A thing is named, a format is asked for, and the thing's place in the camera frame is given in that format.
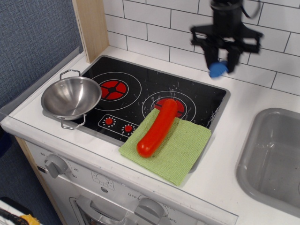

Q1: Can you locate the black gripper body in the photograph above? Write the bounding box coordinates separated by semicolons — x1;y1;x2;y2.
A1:
190;8;263;53

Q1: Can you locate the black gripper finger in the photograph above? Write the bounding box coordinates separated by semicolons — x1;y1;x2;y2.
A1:
227;48;243;73
203;45;219;69

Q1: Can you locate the blue-handled metal spoon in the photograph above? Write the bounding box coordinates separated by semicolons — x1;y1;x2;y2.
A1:
208;60;229;78

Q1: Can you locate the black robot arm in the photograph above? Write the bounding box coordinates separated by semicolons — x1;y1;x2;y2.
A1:
190;0;263;78

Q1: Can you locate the black toy stove top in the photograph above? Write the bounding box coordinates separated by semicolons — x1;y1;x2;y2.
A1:
77;56;230;146

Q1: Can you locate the green woven cloth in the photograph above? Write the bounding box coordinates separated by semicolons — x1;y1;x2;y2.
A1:
119;109;211;186

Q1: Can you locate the red toy sausage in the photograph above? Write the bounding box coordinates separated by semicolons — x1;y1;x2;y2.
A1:
136;99;178;158

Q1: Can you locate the grey sink basin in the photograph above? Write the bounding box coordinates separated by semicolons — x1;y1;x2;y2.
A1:
236;108;300;217

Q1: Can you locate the grey oven knob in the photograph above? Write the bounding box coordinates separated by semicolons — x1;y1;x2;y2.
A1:
134;198;165;225

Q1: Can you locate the white toy oven front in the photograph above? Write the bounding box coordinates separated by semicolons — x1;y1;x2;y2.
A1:
26;142;238;225

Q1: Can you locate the grey timer knob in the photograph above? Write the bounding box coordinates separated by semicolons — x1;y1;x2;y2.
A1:
45;154;68;178

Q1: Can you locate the yellow black object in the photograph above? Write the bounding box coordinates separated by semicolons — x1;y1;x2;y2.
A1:
0;209;40;225

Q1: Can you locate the light wooden post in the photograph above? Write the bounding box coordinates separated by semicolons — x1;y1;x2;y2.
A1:
72;0;109;63

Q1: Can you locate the steel bowl with handles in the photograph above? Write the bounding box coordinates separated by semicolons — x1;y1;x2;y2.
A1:
41;69;102;130

